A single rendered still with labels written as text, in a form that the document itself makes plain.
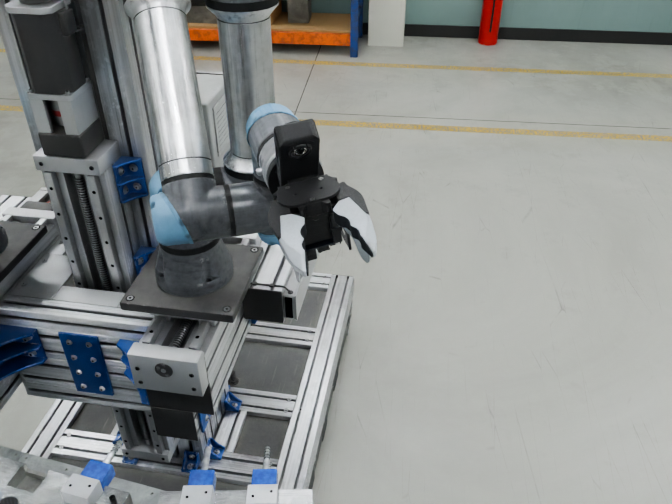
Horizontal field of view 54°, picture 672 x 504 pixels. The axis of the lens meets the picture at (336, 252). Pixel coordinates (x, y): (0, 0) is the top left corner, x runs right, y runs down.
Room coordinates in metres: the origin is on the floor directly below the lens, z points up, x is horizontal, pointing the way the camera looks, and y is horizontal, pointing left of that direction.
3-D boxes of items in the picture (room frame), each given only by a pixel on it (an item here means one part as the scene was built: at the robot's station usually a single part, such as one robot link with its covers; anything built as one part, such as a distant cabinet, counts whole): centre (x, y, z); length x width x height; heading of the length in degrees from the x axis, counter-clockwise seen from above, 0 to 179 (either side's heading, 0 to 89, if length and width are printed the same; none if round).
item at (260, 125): (0.82, 0.08, 1.43); 0.11 x 0.08 x 0.09; 16
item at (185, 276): (1.03, 0.28, 1.09); 0.15 x 0.15 x 0.10
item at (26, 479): (0.67, 0.51, 0.87); 0.05 x 0.05 x 0.04; 74
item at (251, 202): (0.81, 0.10, 1.33); 0.11 x 0.08 x 0.11; 106
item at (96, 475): (0.68, 0.40, 0.89); 0.13 x 0.05 x 0.05; 164
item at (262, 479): (0.69, 0.12, 0.86); 0.13 x 0.05 x 0.05; 1
